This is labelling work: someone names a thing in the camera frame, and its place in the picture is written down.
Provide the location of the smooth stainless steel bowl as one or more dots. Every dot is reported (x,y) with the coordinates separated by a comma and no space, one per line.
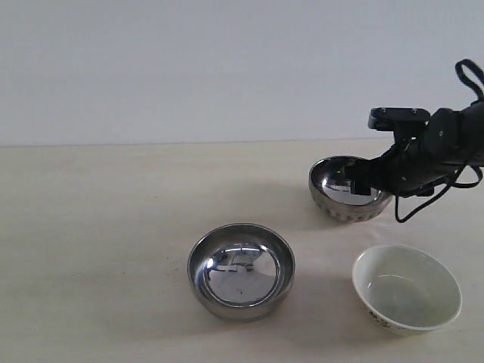
(241,271)

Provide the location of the white ceramic patterned bowl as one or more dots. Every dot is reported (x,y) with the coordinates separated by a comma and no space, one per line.
(406,291)

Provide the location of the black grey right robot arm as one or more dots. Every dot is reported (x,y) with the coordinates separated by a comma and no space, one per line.
(428,148)

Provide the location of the ribbed stainless steel bowl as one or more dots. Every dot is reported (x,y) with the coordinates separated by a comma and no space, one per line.
(332,192)

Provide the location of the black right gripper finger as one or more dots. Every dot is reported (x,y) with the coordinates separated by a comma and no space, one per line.
(361,168)
(360,186)

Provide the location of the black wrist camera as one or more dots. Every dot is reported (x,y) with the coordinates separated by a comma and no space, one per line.
(404,123)

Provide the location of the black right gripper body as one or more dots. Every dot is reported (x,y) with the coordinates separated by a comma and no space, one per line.
(406,172)

